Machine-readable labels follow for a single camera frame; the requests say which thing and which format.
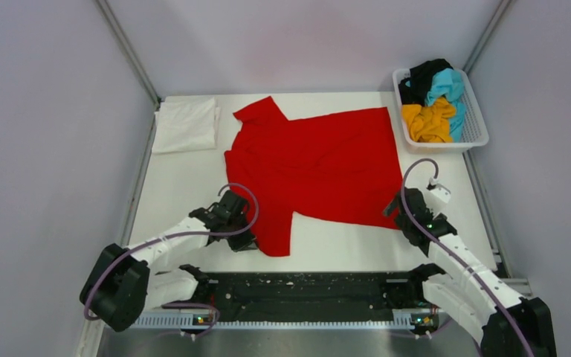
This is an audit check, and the red t shirt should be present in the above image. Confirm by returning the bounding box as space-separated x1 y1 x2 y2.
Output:
224 97 402 257

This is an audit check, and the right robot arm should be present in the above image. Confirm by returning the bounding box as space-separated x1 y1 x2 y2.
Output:
384 187 557 356

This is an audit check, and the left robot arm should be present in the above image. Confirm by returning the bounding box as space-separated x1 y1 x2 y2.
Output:
79 183 259 332

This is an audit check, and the white plastic laundry basket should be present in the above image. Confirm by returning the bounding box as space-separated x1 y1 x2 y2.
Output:
392 68 489 154

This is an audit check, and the folded white t shirt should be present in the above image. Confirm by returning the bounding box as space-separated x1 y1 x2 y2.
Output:
152 96 220 155

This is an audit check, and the yellow t shirt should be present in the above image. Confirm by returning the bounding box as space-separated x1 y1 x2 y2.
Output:
401 97 457 144

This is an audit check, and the black t shirt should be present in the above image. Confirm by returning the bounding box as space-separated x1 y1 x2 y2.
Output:
399 59 452 106

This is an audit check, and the light blue t shirt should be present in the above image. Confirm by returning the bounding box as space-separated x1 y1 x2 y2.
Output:
425 68 467 142

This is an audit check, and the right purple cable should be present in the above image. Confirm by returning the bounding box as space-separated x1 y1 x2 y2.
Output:
400 158 535 357

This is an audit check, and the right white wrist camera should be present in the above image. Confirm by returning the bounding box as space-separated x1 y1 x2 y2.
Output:
427 181 451 205

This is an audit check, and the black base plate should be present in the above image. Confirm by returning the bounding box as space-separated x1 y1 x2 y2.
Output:
162 271 457 324

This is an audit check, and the white cable duct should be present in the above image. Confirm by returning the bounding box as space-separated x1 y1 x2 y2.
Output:
131 309 434 330

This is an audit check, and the left aluminium frame post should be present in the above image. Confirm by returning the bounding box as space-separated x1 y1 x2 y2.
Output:
93 0 161 109

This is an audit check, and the aluminium frame post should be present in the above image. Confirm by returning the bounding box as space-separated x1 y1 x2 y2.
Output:
462 0 516 74
93 0 161 109

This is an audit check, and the right aluminium frame post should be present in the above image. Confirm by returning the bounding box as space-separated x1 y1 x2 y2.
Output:
462 0 516 74

